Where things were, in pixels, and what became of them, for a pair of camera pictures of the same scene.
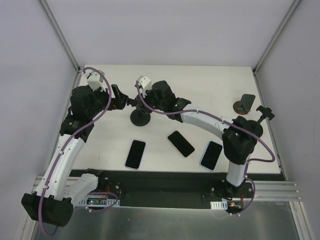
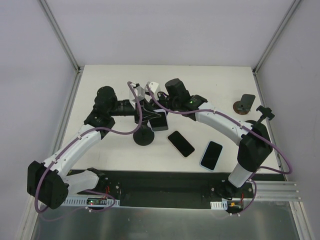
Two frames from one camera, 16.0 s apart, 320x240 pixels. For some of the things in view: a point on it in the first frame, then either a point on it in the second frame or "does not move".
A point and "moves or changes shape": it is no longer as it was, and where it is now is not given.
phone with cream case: (181, 143) does not move
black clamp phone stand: (140, 116) moves or changes shape
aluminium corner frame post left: (78, 69) does not move
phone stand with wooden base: (243, 107) does not move
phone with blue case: (211, 156) does not move
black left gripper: (116, 97) → (137, 113)
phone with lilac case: (134, 157) → (159, 124)
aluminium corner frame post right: (276, 36) does not move
